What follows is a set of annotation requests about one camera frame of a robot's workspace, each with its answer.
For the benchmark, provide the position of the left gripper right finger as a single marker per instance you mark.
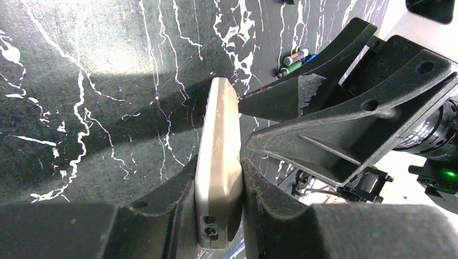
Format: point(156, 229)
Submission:
point(276, 225)

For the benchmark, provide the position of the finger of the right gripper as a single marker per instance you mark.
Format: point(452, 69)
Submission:
point(307, 88)

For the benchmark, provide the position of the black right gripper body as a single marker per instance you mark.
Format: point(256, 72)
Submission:
point(401, 86)

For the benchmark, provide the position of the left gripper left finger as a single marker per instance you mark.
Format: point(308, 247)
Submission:
point(161, 224)

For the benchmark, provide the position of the white remote control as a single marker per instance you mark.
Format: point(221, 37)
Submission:
point(219, 175)

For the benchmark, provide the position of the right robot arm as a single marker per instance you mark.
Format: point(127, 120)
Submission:
point(434, 139)

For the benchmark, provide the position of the dark green battery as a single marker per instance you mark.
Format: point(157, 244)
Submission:
point(298, 56)

